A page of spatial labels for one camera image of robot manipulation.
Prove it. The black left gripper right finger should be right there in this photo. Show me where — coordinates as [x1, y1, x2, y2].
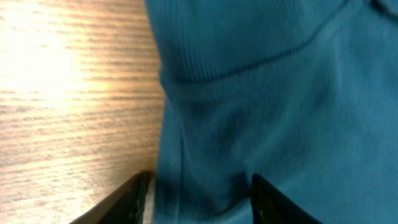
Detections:
[250, 174, 320, 224]

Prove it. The blue polo shirt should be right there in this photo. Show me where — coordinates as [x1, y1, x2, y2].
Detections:
[146, 0, 397, 223]

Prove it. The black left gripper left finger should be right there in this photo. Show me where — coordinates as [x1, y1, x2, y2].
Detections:
[71, 171, 152, 224]

